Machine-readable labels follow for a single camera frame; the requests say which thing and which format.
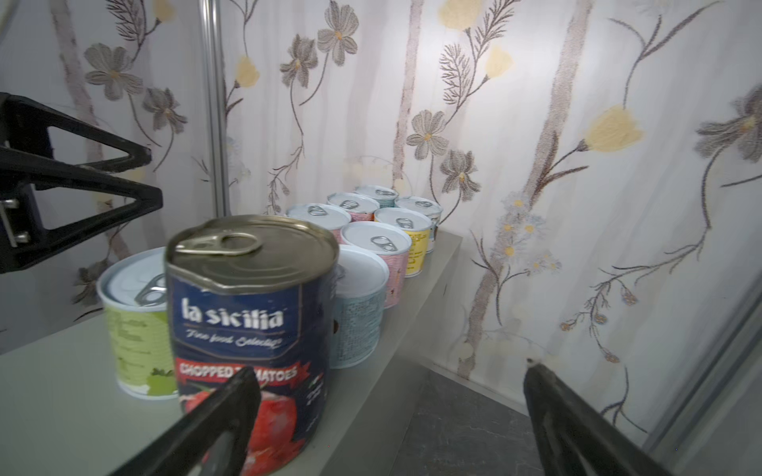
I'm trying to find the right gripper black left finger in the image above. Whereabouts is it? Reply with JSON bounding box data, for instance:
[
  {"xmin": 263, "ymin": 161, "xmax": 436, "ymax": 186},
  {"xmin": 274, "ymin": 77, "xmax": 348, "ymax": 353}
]
[{"xmin": 113, "ymin": 367, "xmax": 261, "ymax": 475}]

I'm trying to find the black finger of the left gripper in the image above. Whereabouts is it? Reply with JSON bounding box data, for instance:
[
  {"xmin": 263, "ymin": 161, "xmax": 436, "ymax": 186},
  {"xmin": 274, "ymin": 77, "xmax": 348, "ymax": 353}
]
[
  {"xmin": 1, "ymin": 147, "xmax": 163, "ymax": 274},
  {"xmin": 1, "ymin": 92, "xmax": 152, "ymax": 174}
]

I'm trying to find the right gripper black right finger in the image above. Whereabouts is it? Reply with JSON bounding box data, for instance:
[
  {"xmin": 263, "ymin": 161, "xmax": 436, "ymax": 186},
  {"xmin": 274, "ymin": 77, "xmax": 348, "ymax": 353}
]
[{"xmin": 523, "ymin": 362, "xmax": 669, "ymax": 475}]

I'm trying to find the green label can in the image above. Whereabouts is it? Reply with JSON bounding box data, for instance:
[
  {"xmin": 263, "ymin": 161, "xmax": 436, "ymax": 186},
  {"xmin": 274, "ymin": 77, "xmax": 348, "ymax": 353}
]
[{"xmin": 96, "ymin": 247, "xmax": 178, "ymax": 401}]

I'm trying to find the dark tin can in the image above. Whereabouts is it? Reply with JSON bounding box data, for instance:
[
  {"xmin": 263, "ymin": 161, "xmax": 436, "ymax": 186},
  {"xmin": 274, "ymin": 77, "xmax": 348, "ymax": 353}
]
[{"xmin": 165, "ymin": 215, "xmax": 339, "ymax": 475}]

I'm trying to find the pink can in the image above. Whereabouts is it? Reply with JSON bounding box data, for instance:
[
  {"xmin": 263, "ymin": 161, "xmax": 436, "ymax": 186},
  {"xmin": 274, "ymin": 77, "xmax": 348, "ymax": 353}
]
[
  {"xmin": 327, "ymin": 192, "xmax": 380, "ymax": 221},
  {"xmin": 339, "ymin": 221, "xmax": 412, "ymax": 309},
  {"xmin": 286, "ymin": 203, "xmax": 352, "ymax": 244}
]

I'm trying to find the yellow label can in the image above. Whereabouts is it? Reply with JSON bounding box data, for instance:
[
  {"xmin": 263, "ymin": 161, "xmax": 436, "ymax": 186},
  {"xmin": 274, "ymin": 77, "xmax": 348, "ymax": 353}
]
[{"xmin": 374, "ymin": 207, "xmax": 433, "ymax": 278}]

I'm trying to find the teal coconut can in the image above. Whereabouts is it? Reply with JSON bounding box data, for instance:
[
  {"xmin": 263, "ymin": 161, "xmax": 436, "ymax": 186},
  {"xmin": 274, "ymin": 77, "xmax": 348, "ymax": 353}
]
[
  {"xmin": 355, "ymin": 184, "xmax": 399, "ymax": 208},
  {"xmin": 395, "ymin": 196, "xmax": 443, "ymax": 254}
]

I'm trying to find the grey metal cabinet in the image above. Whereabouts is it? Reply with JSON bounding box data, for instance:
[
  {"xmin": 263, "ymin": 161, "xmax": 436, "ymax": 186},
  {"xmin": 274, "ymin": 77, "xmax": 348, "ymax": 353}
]
[{"xmin": 1, "ymin": 232, "xmax": 462, "ymax": 475}]

